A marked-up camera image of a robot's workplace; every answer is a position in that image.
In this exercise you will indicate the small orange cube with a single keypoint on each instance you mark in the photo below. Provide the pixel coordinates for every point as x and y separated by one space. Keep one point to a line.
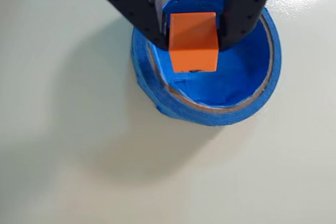
194 45

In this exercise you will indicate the blue tape roll bin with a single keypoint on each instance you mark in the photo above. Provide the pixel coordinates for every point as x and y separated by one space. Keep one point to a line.
210 119

